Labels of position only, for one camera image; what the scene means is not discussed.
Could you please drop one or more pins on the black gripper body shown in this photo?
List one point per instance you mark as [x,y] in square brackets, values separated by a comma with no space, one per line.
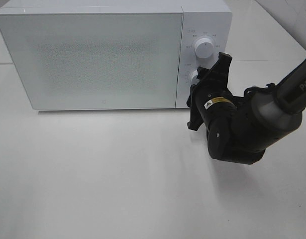
[211,103]

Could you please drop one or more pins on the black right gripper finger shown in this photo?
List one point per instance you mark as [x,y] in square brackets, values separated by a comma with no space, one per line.
[220,70]

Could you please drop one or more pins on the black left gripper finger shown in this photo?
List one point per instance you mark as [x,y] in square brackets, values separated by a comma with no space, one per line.
[203,74]

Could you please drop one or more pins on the white microwave knob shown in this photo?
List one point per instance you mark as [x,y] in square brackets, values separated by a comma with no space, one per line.
[193,77]
[204,47]

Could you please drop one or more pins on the white microwave door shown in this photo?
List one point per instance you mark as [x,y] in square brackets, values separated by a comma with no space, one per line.
[95,61]

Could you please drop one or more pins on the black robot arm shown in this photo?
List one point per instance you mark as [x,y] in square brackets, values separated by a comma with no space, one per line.
[240,128]

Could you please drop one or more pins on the white microwave oven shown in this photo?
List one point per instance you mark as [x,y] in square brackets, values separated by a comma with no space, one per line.
[199,18]

